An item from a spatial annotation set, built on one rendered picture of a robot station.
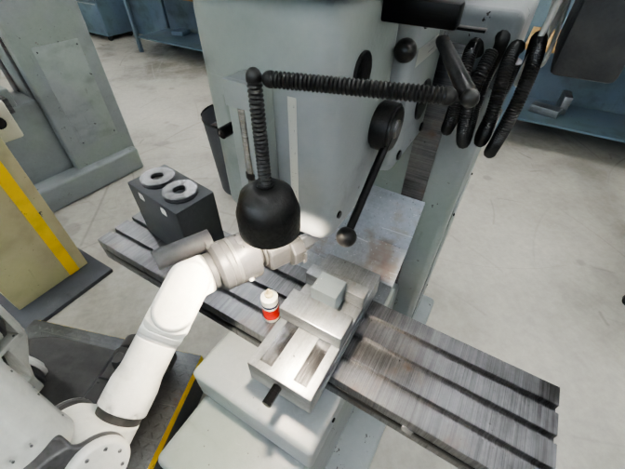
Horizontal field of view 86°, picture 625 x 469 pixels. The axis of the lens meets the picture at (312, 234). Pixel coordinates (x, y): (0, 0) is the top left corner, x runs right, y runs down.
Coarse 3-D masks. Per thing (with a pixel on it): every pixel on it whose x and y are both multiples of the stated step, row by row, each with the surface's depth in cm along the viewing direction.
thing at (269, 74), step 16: (272, 80) 27; (288, 80) 26; (304, 80) 26; (320, 80) 26; (336, 80) 26; (352, 80) 25; (368, 80) 26; (368, 96) 26; (384, 96) 26; (400, 96) 25; (416, 96) 25; (432, 96) 25; (448, 96) 24
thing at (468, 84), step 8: (440, 40) 35; (448, 40) 34; (440, 48) 34; (448, 48) 32; (448, 56) 31; (456, 56) 30; (448, 64) 30; (456, 64) 28; (448, 72) 29; (456, 72) 28; (464, 72) 27; (456, 80) 27; (464, 80) 26; (456, 88) 26; (464, 88) 25; (472, 88) 24; (464, 96) 24; (472, 96) 24; (464, 104) 25; (472, 104) 24
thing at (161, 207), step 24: (168, 168) 94; (144, 192) 88; (168, 192) 86; (192, 192) 86; (144, 216) 98; (168, 216) 85; (192, 216) 86; (216, 216) 93; (168, 240) 96; (216, 240) 98
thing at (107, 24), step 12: (84, 0) 569; (96, 0) 558; (108, 0) 573; (120, 0) 589; (84, 12) 587; (96, 12) 571; (108, 12) 579; (120, 12) 596; (96, 24) 590; (108, 24) 586; (120, 24) 603; (108, 36) 599
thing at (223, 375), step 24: (216, 360) 82; (240, 360) 82; (216, 384) 78; (240, 384) 78; (240, 408) 75; (264, 408) 75; (288, 408) 75; (336, 408) 75; (264, 432) 77; (288, 432) 71; (312, 432) 71; (312, 456) 70
